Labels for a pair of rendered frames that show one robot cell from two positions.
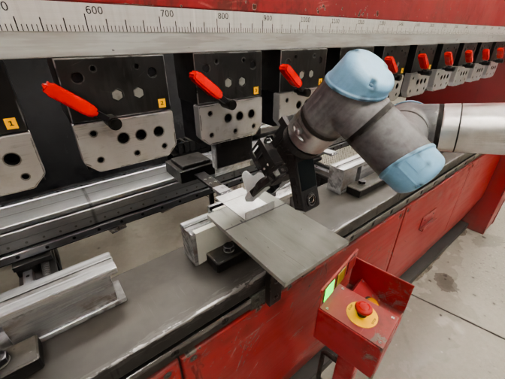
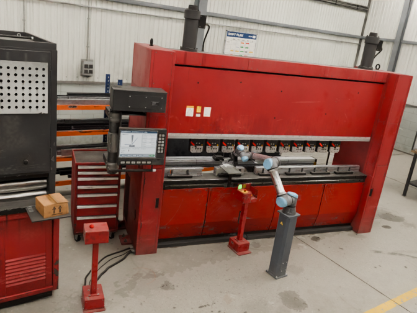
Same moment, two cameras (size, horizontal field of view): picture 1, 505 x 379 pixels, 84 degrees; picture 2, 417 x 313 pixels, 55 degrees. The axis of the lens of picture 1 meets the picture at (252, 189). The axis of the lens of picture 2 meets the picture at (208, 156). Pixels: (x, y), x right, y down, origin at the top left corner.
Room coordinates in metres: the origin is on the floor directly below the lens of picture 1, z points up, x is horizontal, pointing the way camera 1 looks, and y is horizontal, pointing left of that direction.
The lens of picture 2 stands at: (-3.99, -0.88, 2.56)
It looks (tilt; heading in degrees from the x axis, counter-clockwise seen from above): 18 degrees down; 14
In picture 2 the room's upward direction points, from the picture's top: 7 degrees clockwise
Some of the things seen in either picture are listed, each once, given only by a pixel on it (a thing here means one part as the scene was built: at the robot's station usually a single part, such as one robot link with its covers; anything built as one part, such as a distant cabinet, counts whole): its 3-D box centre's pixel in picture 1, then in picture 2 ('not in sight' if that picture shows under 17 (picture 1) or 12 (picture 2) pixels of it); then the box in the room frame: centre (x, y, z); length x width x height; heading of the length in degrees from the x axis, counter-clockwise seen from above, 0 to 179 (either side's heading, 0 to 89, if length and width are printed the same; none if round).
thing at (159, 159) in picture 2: not in sight; (141, 145); (-0.58, 0.65, 1.42); 0.45 x 0.12 x 0.36; 126
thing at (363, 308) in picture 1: (362, 310); not in sight; (0.44, -0.26, 0.79); 0.04 x 0.04 x 0.04
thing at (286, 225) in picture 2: not in sight; (282, 243); (0.14, -0.82, 0.39); 0.18 x 0.18 x 0.77; 50
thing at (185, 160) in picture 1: (202, 173); (220, 159); (0.74, 0.15, 1.01); 0.26 x 0.12 x 0.05; 38
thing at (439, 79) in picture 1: (433, 66); (296, 145); (1.21, -0.72, 1.26); 0.15 x 0.09 x 0.17; 128
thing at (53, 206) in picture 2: not in sight; (48, 205); (-1.45, 1.03, 1.04); 0.30 x 0.26 x 0.12; 140
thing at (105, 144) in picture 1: (119, 109); (211, 145); (0.47, 0.22, 1.26); 0.15 x 0.09 x 0.17; 128
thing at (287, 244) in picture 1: (273, 228); (230, 169); (0.49, -0.05, 1.00); 0.26 x 0.18 x 0.01; 38
